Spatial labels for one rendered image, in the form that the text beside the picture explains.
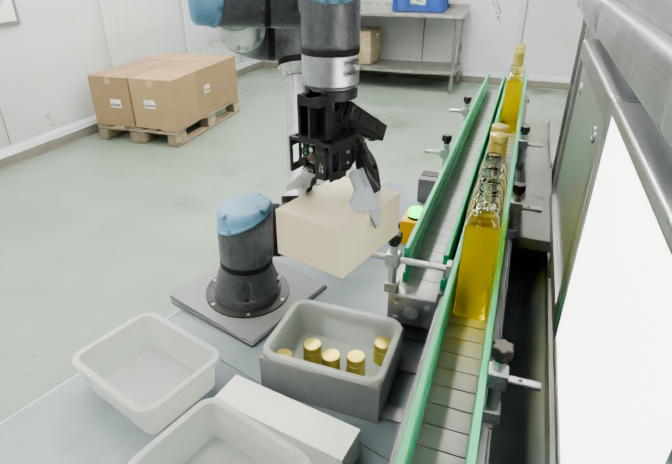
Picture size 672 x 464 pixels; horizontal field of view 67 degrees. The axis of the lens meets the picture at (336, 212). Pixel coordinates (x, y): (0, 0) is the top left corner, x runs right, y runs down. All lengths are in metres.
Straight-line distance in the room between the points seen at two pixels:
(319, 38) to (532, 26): 6.21
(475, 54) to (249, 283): 6.01
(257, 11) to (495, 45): 6.19
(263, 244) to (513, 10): 5.98
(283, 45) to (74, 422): 0.80
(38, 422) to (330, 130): 0.71
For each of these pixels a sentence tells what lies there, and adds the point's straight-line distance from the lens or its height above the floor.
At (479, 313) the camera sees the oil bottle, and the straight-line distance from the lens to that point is 0.94.
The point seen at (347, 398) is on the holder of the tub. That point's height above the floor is 0.79.
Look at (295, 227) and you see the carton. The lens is 0.73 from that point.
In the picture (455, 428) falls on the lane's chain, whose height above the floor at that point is 0.88.
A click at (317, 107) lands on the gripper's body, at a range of 0.65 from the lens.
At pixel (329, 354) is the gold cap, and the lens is 0.95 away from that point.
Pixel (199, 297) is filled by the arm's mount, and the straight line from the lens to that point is 1.20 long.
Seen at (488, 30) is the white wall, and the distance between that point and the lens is 6.83.
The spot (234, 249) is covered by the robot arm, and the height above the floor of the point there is 0.92.
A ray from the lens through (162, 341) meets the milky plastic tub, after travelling 1.09.
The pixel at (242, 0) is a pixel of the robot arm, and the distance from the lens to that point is 0.74.
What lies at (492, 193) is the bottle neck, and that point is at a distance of 0.84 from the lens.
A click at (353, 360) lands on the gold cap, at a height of 0.81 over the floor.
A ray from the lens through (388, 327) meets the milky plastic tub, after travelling 0.99.
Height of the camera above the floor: 1.46
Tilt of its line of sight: 27 degrees down
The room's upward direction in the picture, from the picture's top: straight up
